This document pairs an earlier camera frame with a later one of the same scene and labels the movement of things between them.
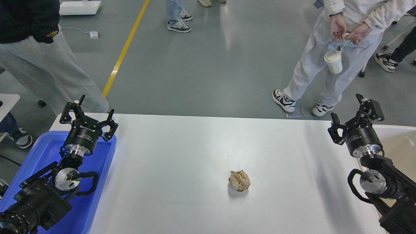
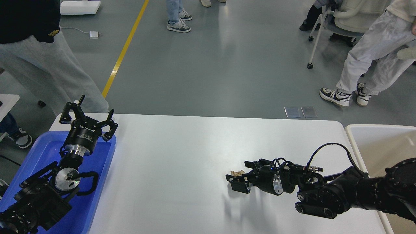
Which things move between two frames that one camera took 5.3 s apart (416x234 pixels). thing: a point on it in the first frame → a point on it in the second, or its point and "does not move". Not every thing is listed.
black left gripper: (83, 138) does not move
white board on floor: (79, 7) does not move
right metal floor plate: (307, 111) does not move
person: (354, 27) → (392, 31)
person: (388, 62) → (314, 15)
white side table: (8, 100) does not move
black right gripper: (362, 142) → (275, 180)
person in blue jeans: (177, 15) does not move
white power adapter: (94, 35) does not move
